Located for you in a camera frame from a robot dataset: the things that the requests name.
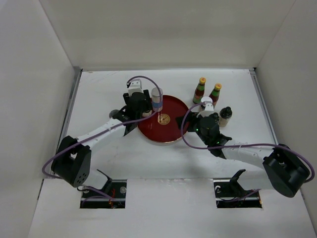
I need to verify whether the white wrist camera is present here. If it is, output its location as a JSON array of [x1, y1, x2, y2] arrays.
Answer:
[[127, 78, 143, 96], [199, 101, 214, 117]]

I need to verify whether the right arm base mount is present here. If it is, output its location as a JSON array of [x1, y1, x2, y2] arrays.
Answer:
[[213, 170, 262, 209]]

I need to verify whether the glass grinder black top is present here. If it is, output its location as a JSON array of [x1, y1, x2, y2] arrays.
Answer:
[[109, 110, 119, 118]]

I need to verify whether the red round tray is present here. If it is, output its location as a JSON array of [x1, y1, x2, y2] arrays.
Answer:
[[138, 95, 188, 143]]

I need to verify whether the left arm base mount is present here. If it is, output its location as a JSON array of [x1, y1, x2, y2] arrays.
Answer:
[[77, 170, 127, 209]]

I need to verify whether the black-lid seasoning jar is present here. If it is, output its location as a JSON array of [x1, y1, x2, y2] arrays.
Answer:
[[218, 107, 232, 127]]

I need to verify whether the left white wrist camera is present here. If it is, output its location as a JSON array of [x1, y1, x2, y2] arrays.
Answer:
[[127, 78, 143, 96]]

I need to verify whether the sauce bottle green label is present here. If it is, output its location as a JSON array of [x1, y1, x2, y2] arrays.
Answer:
[[192, 77, 206, 104]]

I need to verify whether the white bead jar blue label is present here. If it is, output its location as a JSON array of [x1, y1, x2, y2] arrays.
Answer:
[[200, 96, 213, 104]]

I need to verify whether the silver-lid jar blue label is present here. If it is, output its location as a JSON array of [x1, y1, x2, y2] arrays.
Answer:
[[151, 87, 163, 112]]

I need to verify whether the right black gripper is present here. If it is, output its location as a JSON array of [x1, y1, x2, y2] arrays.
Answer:
[[175, 111, 210, 146]]

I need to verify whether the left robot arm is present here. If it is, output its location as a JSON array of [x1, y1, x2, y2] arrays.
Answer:
[[51, 90, 152, 198]]

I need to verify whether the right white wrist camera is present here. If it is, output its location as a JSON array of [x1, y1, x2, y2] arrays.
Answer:
[[199, 101, 214, 117]]

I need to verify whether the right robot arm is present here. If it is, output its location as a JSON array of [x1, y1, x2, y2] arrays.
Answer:
[[188, 113, 310, 198]]

